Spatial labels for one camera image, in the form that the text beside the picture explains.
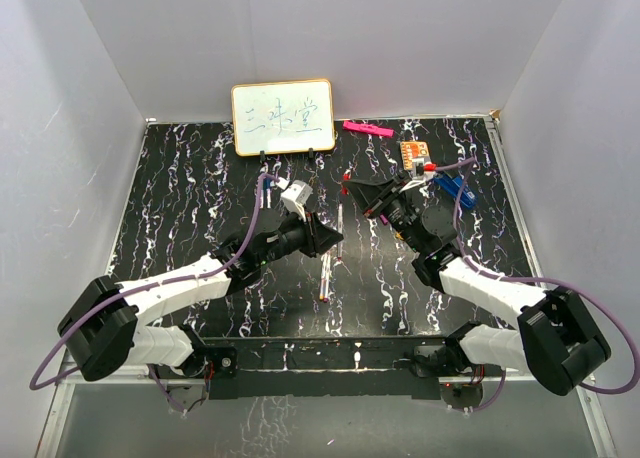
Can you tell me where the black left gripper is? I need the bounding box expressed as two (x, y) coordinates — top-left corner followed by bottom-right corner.
(258, 206), (343, 267)

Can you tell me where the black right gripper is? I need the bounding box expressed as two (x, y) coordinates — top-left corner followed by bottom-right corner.
(345, 175), (425, 254)

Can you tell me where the yellow whiteboard pen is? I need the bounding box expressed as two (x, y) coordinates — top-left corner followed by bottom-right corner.
(319, 253), (330, 302)

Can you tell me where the red whiteboard pen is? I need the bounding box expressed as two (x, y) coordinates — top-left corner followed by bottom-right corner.
(336, 202), (344, 261)

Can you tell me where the blue whiteboard pen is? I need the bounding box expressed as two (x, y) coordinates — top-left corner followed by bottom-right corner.
(263, 178), (272, 209)

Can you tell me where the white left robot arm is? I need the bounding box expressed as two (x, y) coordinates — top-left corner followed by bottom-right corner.
(58, 213), (344, 382)

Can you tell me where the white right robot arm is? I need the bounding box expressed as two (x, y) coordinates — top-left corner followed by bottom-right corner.
(343, 172), (611, 396)

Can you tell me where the purple whiteboard pen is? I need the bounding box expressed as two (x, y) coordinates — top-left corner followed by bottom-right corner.
(325, 252), (332, 302)

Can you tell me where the blue stapler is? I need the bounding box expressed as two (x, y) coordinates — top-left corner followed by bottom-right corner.
(434, 173), (476, 209)

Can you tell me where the small yellow-framed whiteboard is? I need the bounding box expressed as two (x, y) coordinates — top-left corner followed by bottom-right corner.
(231, 79), (336, 157)

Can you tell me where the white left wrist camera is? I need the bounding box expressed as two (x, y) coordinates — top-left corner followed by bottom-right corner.
(281, 180), (312, 222)

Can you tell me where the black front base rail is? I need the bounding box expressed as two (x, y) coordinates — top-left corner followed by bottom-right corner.
(149, 335), (506, 402)

